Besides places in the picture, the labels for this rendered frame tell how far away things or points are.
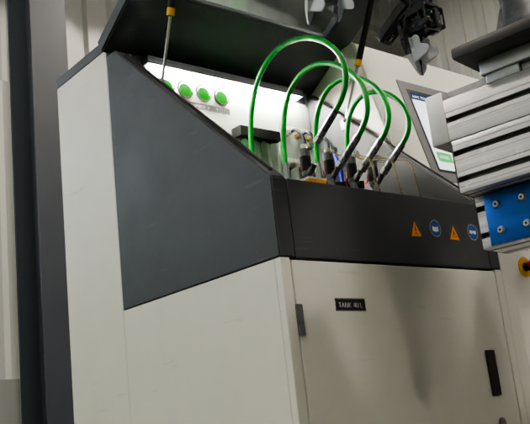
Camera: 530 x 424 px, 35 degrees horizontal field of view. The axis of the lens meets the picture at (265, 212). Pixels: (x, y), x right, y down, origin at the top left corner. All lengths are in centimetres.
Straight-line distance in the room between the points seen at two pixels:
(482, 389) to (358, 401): 39
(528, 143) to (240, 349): 69
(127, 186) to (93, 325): 37
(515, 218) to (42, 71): 510
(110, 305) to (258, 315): 57
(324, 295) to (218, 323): 24
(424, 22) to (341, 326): 75
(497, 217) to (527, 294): 78
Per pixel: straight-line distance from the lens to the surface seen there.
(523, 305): 216
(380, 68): 257
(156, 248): 194
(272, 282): 161
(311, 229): 167
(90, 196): 223
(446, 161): 252
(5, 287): 608
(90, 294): 220
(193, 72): 230
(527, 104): 139
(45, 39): 636
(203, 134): 183
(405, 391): 177
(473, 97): 143
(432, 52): 205
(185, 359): 184
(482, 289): 204
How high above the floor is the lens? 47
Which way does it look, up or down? 15 degrees up
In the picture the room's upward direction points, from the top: 6 degrees counter-clockwise
